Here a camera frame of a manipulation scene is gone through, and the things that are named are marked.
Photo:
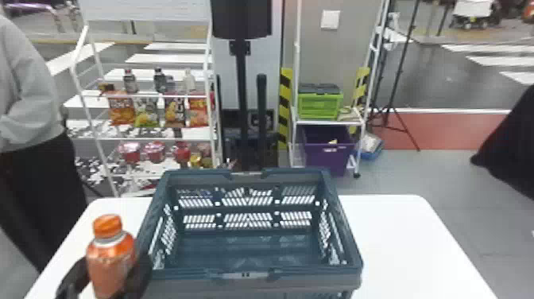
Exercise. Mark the dark bottle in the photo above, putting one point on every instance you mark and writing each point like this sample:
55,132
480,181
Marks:
159,81
130,82

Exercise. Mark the green snack packet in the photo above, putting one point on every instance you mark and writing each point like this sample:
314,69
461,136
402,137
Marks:
146,113

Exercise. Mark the blue basket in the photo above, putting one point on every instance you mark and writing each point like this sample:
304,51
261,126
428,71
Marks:
250,254

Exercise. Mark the white shelf trolley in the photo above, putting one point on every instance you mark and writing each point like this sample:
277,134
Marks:
192,133

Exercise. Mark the black snack packet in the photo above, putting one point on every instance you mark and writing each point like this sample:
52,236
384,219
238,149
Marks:
175,112

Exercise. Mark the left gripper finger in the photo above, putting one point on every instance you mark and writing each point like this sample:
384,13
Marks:
74,279
139,275

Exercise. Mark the orange snack packet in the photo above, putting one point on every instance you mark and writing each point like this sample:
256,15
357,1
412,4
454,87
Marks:
121,109

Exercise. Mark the black tripod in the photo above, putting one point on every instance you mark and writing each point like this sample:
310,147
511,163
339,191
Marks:
399,71

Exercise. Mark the white bottle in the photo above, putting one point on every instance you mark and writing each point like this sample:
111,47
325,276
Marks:
188,82

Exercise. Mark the green crate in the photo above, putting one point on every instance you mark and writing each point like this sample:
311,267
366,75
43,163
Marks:
320,105

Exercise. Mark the orange bottle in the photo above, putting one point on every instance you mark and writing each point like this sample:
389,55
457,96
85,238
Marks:
109,259

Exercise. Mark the striped post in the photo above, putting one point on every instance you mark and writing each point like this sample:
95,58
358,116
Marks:
285,104

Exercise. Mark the red noodle cup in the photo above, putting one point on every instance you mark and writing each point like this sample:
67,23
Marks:
182,153
130,152
154,152

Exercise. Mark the red snack packet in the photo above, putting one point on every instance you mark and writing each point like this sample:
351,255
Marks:
198,110

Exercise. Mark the purple crate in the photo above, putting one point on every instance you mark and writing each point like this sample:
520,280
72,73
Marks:
327,152

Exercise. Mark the person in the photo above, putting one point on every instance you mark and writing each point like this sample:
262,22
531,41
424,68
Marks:
29,137

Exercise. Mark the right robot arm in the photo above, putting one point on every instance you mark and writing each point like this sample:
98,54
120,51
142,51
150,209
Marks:
511,154

